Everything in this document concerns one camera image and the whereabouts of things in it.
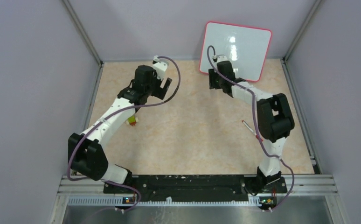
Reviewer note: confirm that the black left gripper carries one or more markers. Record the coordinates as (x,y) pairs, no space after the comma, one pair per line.
(158,91)

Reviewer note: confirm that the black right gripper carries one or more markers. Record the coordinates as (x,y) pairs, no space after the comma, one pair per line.
(213,74)

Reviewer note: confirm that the red whiteboard marker pen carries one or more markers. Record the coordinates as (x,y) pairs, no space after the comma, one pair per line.
(250,128)

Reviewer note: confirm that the red framed whiteboard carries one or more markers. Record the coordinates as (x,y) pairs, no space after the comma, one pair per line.
(246,47)

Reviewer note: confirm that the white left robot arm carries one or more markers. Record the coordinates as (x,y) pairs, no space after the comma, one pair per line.
(86,150)

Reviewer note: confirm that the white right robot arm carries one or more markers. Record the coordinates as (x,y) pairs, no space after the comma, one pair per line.
(272,119)

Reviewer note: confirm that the colourful toy block figure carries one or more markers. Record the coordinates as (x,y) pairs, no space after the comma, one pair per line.
(132,120)

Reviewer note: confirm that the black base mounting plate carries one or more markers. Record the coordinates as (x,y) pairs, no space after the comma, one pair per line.
(198,188)

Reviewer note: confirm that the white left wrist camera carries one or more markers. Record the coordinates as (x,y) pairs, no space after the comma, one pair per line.
(160,65)

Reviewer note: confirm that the white slotted cable duct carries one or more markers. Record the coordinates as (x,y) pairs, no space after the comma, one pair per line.
(119,201)

